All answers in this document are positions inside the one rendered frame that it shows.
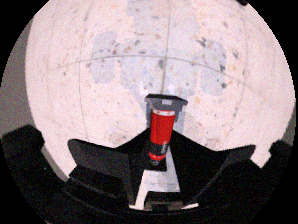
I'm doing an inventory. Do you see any red battery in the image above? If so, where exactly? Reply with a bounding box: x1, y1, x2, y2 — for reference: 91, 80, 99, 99
149, 109, 176, 161

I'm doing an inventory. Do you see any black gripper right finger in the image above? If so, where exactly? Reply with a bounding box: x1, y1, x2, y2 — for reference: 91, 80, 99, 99
169, 129, 257, 206

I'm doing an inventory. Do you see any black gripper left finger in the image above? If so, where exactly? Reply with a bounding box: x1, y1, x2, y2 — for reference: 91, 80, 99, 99
68, 127, 152, 206

